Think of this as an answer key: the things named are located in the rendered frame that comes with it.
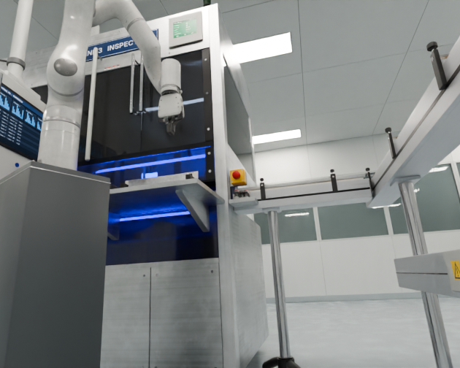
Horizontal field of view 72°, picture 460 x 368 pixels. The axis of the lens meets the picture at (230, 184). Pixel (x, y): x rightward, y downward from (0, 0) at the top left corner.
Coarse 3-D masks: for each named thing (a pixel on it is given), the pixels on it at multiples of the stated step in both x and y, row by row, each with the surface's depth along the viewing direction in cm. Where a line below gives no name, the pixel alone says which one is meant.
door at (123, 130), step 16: (96, 80) 201; (112, 80) 197; (128, 80) 194; (96, 96) 197; (112, 96) 194; (128, 96) 191; (96, 112) 194; (112, 112) 191; (128, 112) 188; (80, 128) 194; (96, 128) 191; (112, 128) 188; (128, 128) 185; (80, 144) 191; (96, 144) 188; (112, 144) 185; (128, 144) 182; (80, 160) 188
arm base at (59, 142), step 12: (48, 120) 106; (60, 120) 106; (48, 132) 104; (60, 132) 105; (72, 132) 108; (48, 144) 103; (60, 144) 104; (72, 144) 107; (48, 156) 102; (60, 156) 103; (72, 156) 106; (72, 168) 106
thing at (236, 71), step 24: (168, 24) 197; (48, 48) 218; (168, 48) 192; (192, 48) 187; (24, 72) 218; (96, 72) 201; (240, 72) 248; (240, 96) 237; (192, 144) 170; (240, 168) 200
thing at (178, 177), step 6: (180, 174) 125; (186, 174) 125; (132, 180) 130; (138, 180) 129; (144, 180) 129; (150, 180) 128; (156, 180) 127; (162, 180) 127; (168, 180) 126; (174, 180) 125
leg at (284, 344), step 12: (276, 216) 165; (276, 228) 163; (276, 240) 161; (276, 252) 159; (276, 264) 157; (276, 276) 156; (276, 288) 155; (276, 300) 154; (276, 312) 153; (288, 336) 150; (288, 348) 147
